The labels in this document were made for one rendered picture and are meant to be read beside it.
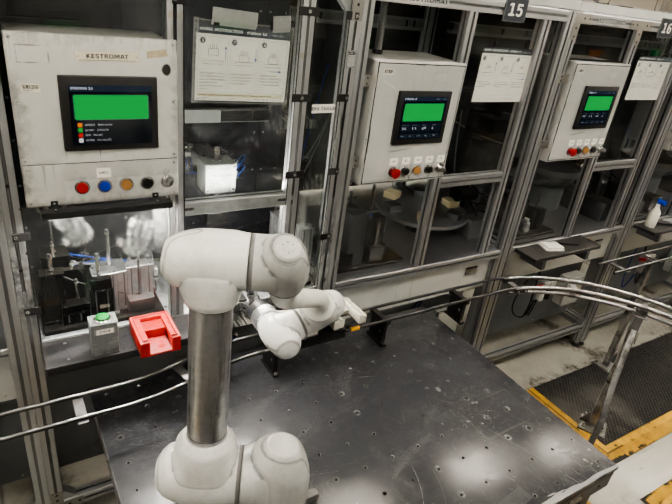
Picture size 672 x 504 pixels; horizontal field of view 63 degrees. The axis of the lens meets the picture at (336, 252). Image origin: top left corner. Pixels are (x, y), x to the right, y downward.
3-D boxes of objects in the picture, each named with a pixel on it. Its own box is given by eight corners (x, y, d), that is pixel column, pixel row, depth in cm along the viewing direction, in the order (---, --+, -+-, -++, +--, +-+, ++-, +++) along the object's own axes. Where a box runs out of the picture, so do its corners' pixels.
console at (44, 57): (27, 212, 149) (1, 32, 128) (18, 176, 170) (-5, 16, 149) (181, 198, 170) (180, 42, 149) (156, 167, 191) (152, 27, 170)
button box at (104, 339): (93, 357, 168) (90, 325, 163) (88, 343, 174) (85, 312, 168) (120, 351, 172) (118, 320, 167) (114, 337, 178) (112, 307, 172)
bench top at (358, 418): (182, 729, 112) (182, 720, 110) (89, 397, 190) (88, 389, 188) (615, 474, 188) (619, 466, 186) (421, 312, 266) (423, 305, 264)
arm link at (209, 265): (236, 523, 141) (149, 520, 139) (242, 475, 156) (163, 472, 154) (255, 246, 113) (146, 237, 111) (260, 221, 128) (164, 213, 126)
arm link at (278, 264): (308, 255, 135) (253, 251, 133) (315, 221, 119) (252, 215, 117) (305, 305, 129) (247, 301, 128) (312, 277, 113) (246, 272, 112)
